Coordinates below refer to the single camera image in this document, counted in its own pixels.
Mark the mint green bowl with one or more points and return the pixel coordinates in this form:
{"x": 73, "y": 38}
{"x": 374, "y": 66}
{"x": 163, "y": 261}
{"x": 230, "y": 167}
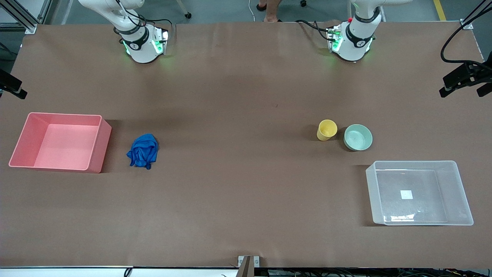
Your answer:
{"x": 357, "y": 137}

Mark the yellow plastic cup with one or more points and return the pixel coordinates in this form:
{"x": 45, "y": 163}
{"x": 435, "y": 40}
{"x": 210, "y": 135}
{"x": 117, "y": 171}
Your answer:
{"x": 326, "y": 130}

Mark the blue microfibre cloth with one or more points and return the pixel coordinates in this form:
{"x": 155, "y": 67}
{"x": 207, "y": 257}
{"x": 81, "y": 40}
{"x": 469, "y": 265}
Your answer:
{"x": 144, "y": 151}

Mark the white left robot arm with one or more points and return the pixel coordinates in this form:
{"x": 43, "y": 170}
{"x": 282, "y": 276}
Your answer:
{"x": 353, "y": 46}

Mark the pink plastic bin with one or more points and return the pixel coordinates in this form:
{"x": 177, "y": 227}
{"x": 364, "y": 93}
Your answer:
{"x": 65, "y": 148}

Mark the white square label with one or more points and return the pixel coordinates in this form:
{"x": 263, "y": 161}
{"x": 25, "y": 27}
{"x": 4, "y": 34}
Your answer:
{"x": 406, "y": 194}

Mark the clear plastic bin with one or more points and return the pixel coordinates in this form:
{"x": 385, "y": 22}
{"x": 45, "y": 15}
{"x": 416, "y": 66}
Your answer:
{"x": 419, "y": 200}

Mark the person foot in sandal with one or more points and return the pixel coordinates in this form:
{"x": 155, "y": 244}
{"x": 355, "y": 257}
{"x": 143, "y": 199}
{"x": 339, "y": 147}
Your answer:
{"x": 271, "y": 9}

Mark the aluminium frame corner bracket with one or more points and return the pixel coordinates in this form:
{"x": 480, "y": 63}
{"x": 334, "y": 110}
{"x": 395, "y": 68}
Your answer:
{"x": 467, "y": 25}

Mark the aluminium frame post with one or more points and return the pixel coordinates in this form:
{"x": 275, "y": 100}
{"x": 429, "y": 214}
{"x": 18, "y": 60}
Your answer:
{"x": 23, "y": 15}

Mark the metal table edge bracket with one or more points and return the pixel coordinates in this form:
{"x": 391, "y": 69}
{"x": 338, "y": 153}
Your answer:
{"x": 248, "y": 265}

